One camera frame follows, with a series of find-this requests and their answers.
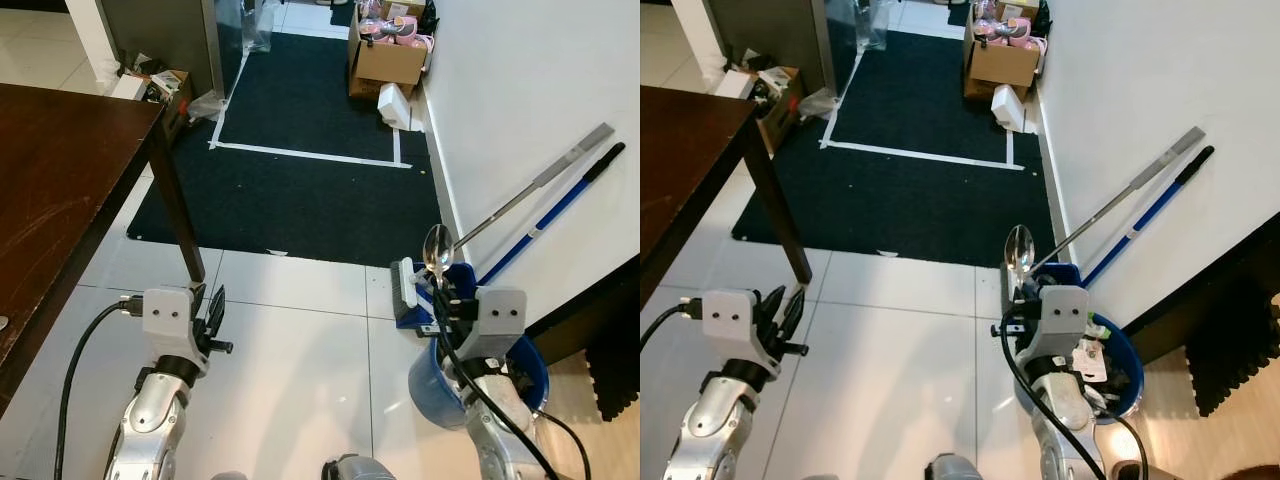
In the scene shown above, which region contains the silver metal spoon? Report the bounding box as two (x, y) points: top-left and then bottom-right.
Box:
(423, 224), (454, 301)
(1004, 225), (1035, 299)

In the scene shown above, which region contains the white printed paper tag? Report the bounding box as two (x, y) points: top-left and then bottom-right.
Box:
(1075, 340), (1106, 381)

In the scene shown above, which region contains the blue plastic bucket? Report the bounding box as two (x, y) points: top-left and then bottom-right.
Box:
(1015, 310), (1144, 419)
(408, 320), (549, 431)

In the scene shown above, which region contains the dark carpet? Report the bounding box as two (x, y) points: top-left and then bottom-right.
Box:
(733, 28), (1059, 269)
(127, 28), (461, 269)

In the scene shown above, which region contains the black foam puzzle mat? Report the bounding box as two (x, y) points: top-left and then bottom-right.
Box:
(583, 315), (641, 421)
(1187, 275), (1280, 419)

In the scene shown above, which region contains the brown wooden table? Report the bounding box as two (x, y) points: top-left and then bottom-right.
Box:
(0, 83), (206, 416)
(640, 85), (813, 313)

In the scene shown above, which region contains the cardboard box with red mark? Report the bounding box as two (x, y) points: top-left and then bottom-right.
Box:
(125, 55), (196, 141)
(735, 55), (806, 151)

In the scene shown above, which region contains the white small box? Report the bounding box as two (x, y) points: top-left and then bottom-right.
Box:
(990, 83), (1031, 133)
(378, 82), (416, 131)

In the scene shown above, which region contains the clear crumpled plastic bag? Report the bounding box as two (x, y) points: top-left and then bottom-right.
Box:
(795, 88), (839, 121)
(188, 90), (229, 123)

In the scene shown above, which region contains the large open cardboard box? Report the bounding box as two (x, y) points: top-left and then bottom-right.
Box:
(962, 0), (1044, 99)
(347, 0), (431, 99)

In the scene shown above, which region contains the grey metal cabinet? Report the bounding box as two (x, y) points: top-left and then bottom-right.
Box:
(705, 0), (836, 91)
(100, 0), (226, 91)

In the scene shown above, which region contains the clear plastic container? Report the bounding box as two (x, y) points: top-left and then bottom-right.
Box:
(845, 0), (896, 51)
(215, 0), (281, 53)

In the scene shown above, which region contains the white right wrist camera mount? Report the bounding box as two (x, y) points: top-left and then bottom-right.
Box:
(478, 288), (528, 363)
(1040, 287), (1089, 356)

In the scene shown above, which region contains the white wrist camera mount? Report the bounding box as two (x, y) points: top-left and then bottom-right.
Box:
(702, 290), (753, 363)
(478, 288), (528, 363)
(142, 288), (193, 361)
(1040, 287), (1089, 356)

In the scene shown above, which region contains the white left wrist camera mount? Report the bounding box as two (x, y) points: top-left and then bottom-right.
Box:
(702, 290), (753, 363)
(142, 288), (193, 361)

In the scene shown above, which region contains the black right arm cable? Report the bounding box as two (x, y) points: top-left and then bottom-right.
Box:
(432, 290), (593, 480)
(1000, 300), (1151, 480)

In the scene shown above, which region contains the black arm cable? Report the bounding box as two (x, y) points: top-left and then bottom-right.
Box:
(640, 297), (706, 351)
(55, 295), (146, 480)
(1000, 300), (1151, 480)
(432, 290), (593, 480)

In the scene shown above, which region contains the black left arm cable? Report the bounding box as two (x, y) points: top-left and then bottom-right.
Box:
(640, 297), (706, 351)
(55, 295), (146, 480)

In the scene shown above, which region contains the silver handled white broom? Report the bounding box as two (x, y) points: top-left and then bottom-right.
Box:
(390, 122), (616, 329)
(1000, 126), (1208, 301)

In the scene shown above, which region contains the blue long handled dustpan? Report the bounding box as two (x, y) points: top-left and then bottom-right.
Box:
(395, 143), (628, 331)
(1035, 146), (1216, 301)

